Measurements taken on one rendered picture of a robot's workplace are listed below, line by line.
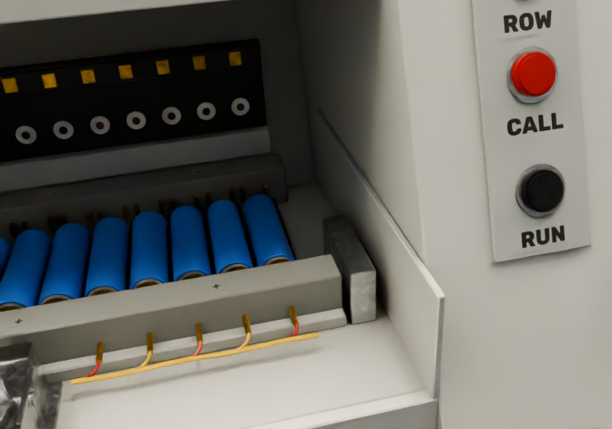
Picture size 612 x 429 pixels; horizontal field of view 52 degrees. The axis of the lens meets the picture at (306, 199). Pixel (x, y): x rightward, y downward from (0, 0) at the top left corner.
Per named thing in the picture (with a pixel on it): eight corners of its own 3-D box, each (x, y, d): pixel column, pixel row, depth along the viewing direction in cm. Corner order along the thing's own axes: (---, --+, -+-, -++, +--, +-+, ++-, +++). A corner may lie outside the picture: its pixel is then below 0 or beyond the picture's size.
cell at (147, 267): (168, 236, 35) (172, 307, 30) (136, 241, 35) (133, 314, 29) (163, 208, 34) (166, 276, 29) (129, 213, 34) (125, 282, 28)
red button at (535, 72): (558, 93, 23) (555, 48, 22) (518, 99, 22) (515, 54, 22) (544, 94, 24) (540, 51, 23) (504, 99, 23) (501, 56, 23)
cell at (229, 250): (240, 224, 36) (257, 291, 30) (209, 229, 35) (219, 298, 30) (237, 196, 35) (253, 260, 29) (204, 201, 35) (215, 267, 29)
